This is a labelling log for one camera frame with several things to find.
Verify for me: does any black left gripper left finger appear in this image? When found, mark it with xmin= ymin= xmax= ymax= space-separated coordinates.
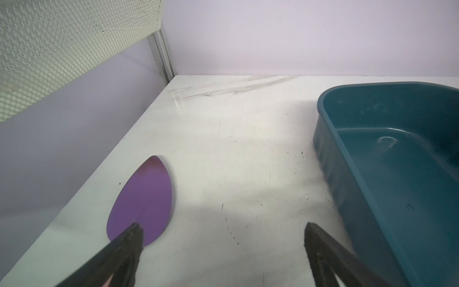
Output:
xmin=58 ymin=223 xmax=143 ymax=287

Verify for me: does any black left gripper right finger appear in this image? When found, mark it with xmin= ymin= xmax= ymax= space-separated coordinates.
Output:
xmin=304 ymin=222 xmax=390 ymax=287

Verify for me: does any teal plastic bin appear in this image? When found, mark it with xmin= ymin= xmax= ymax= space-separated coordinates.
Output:
xmin=313 ymin=82 xmax=459 ymax=287

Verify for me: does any white mesh two-tier shelf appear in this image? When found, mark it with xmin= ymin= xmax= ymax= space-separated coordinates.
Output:
xmin=1 ymin=0 xmax=164 ymax=121

